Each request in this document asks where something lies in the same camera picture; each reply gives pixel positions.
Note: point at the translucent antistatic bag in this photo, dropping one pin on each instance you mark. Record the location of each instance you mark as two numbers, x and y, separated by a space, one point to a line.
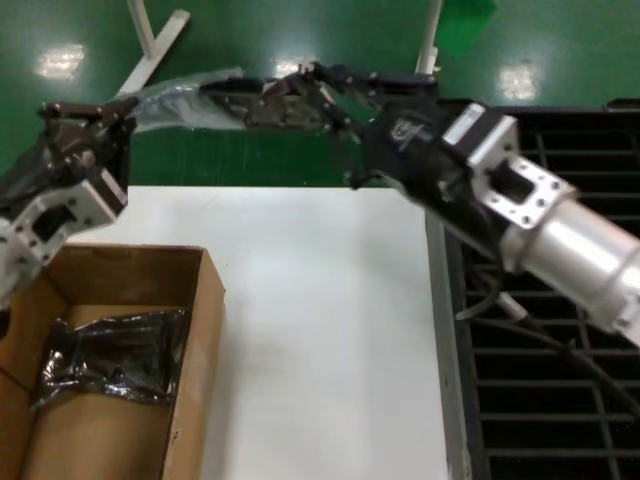
170 100

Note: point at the bagged graphics card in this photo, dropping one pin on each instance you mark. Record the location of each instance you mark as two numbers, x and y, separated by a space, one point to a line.
125 350

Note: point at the white table leg with foot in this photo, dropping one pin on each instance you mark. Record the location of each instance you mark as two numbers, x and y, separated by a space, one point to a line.
425 55
165 35

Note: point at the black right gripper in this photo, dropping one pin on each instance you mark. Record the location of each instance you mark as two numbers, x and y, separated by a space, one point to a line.
415 145

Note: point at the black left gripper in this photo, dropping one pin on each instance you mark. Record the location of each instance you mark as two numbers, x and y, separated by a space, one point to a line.
65 155

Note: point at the brown cardboard box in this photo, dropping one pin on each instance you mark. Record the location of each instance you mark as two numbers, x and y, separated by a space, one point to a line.
200 320

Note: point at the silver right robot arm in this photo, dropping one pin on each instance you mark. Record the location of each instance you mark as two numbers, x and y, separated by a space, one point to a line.
575 235

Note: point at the black slotted container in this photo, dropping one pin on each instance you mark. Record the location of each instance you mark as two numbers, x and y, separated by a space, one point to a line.
525 425

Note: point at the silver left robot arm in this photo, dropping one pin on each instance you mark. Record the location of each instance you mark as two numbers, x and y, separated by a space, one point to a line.
50 230

